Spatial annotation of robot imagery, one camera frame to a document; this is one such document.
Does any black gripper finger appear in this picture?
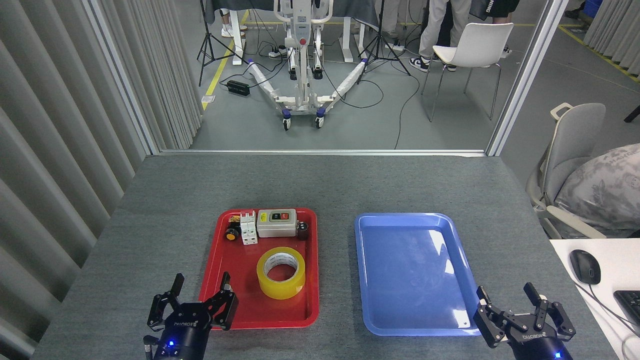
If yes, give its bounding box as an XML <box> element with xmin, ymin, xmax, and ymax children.
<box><xmin>473</xmin><ymin>285</ymin><xmax>516</xmax><ymax>349</ymax></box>
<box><xmin>147</xmin><ymin>273</ymin><xmax>185</xmax><ymax>332</ymax></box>
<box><xmin>523</xmin><ymin>282</ymin><xmax>577</xmax><ymax>341</ymax></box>
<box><xmin>202</xmin><ymin>272</ymin><xmax>239</xmax><ymax>332</ymax></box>

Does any grey office chair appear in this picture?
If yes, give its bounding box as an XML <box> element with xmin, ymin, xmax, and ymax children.
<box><xmin>526</xmin><ymin>102</ymin><xmax>608</xmax><ymax>240</ymax></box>

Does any red plastic tray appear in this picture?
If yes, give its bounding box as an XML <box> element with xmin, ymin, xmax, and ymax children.
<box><xmin>198</xmin><ymin>207</ymin><xmax>320</xmax><ymax>331</ymax></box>

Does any white plastic chair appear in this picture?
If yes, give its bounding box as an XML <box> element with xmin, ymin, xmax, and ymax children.
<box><xmin>421</xmin><ymin>22</ymin><xmax>515</xmax><ymax>123</ymax></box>

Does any silver frame rail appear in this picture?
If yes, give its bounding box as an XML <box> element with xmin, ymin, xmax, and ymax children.
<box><xmin>159</xmin><ymin>148</ymin><xmax>487</xmax><ymax>157</ymax></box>

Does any white wheeled stand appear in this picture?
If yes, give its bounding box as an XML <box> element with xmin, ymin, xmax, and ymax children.
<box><xmin>247</xmin><ymin>0</ymin><xmax>368</xmax><ymax>132</ymax></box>

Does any grey push-button switch box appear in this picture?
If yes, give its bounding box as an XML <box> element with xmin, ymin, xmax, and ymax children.
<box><xmin>256</xmin><ymin>208</ymin><xmax>298</xmax><ymax>238</ymax></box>

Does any seated person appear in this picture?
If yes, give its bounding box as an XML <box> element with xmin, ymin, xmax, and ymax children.
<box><xmin>554</xmin><ymin>144</ymin><xmax>640</xmax><ymax>238</ymax></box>

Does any person in black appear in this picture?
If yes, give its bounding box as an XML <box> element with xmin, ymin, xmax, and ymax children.
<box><xmin>470</xmin><ymin>0</ymin><xmax>521</xmax><ymax>56</ymax></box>

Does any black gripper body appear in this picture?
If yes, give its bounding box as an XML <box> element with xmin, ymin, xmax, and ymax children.
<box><xmin>154</xmin><ymin>303</ymin><xmax>212</xmax><ymax>360</ymax></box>
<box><xmin>507</xmin><ymin>314</ymin><xmax>573</xmax><ymax>360</ymax></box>

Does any yellow tape roll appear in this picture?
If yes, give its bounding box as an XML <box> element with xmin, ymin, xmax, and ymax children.
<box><xmin>256</xmin><ymin>246</ymin><xmax>306</xmax><ymax>300</ymax></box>

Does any person in beige trousers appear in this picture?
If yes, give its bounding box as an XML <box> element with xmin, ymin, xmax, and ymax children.
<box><xmin>409</xmin><ymin>0</ymin><xmax>473</xmax><ymax>72</ymax></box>

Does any white circuit breaker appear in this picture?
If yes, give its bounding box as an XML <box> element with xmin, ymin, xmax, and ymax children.
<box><xmin>240</xmin><ymin>211</ymin><xmax>259</xmax><ymax>246</ymax></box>

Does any black tripod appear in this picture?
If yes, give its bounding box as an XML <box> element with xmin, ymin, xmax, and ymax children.
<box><xmin>196</xmin><ymin>0</ymin><xmax>249</xmax><ymax>87</ymax></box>
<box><xmin>356</xmin><ymin>0</ymin><xmax>412</xmax><ymax>85</ymax></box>

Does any black computer mouse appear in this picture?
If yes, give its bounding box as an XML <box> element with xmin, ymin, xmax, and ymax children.
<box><xmin>569</xmin><ymin>249</ymin><xmax>602</xmax><ymax>286</ymax></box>

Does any person in white shoes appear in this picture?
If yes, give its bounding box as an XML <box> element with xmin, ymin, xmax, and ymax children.
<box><xmin>220</xmin><ymin>7</ymin><xmax>248</xmax><ymax>39</ymax></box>

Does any black floor cable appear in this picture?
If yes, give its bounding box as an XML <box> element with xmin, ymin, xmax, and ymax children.
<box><xmin>393</xmin><ymin>75</ymin><xmax>421</xmax><ymax>150</ymax></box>
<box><xmin>320</xmin><ymin>55</ymin><xmax>385</xmax><ymax>109</ymax></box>

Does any white desk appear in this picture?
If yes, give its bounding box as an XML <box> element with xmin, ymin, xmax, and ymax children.
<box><xmin>549</xmin><ymin>238</ymin><xmax>640</xmax><ymax>360</ymax></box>

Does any grey folding curtain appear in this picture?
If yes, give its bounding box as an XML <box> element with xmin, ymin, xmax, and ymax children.
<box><xmin>0</xmin><ymin>0</ymin><xmax>203</xmax><ymax>360</ymax></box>
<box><xmin>582</xmin><ymin>0</ymin><xmax>640</xmax><ymax>83</ymax></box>

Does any silver frame post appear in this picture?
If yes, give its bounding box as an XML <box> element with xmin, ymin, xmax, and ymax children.
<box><xmin>82</xmin><ymin>0</ymin><xmax>161</xmax><ymax>155</ymax></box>
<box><xmin>486</xmin><ymin>0</ymin><xmax>570</xmax><ymax>157</ymax></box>

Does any person in grey trousers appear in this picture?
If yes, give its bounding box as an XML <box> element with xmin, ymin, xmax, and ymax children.
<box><xmin>382</xmin><ymin>0</ymin><xmax>416</xmax><ymax>52</ymax></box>

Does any black keyboard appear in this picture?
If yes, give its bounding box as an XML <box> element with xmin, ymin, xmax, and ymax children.
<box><xmin>613</xmin><ymin>290</ymin><xmax>640</xmax><ymax>328</ymax></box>

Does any dark cloth covered table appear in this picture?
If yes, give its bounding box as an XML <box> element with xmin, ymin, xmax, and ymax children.
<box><xmin>205</xmin><ymin>0</ymin><xmax>381</xmax><ymax>66</ymax></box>

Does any black mouse cable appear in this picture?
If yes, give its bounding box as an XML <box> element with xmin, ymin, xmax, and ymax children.
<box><xmin>575</xmin><ymin>282</ymin><xmax>640</xmax><ymax>338</ymax></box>

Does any blue plastic tray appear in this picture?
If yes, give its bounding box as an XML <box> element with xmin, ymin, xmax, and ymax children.
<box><xmin>354</xmin><ymin>212</ymin><xmax>489</xmax><ymax>337</ymax></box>

